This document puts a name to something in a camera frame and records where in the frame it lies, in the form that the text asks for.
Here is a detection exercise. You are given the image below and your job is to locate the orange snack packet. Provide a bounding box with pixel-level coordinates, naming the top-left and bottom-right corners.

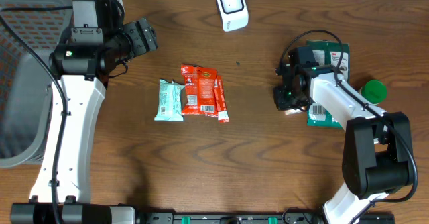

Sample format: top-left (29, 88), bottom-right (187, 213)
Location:
top-left (284, 108), bottom-right (306, 115)

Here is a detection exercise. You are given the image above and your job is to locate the green white packet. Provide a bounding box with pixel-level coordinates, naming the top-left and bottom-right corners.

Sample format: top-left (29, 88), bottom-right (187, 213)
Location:
top-left (306, 40), bottom-right (350, 128)

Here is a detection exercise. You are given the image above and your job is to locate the teal white snack packet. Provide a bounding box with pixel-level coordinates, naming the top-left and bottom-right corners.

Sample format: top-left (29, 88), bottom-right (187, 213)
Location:
top-left (154, 79), bottom-right (184, 121)

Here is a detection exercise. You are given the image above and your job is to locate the red stick sachet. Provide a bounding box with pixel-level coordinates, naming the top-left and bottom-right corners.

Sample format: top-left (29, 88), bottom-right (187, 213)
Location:
top-left (214, 75), bottom-right (229, 123)

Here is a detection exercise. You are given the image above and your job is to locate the green lid seasoning jar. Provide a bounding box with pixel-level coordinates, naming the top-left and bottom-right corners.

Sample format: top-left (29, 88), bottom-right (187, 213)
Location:
top-left (359, 80), bottom-right (388, 105)

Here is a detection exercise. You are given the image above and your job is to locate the red snack packet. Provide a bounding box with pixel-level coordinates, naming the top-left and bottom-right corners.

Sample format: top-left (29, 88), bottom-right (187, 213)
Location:
top-left (181, 64), bottom-right (218, 117)

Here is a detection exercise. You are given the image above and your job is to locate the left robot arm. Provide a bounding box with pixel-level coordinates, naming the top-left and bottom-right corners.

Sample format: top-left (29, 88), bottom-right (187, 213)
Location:
top-left (10, 18), bottom-right (158, 223)

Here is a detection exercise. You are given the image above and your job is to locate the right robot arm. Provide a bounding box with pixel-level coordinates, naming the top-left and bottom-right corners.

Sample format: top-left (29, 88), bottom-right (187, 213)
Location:
top-left (274, 64), bottom-right (418, 223)

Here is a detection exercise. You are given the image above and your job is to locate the white barcode scanner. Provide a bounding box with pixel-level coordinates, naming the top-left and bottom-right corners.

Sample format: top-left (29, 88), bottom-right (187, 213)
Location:
top-left (217, 0), bottom-right (249, 32)

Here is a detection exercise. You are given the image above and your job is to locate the grey plastic mesh basket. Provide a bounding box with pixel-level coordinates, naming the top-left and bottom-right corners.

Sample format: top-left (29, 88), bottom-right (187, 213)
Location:
top-left (1, 0), bottom-right (72, 168)

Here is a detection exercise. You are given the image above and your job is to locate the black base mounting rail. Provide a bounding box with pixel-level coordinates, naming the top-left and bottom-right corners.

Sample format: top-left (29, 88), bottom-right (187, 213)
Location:
top-left (144, 211), bottom-right (397, 224)

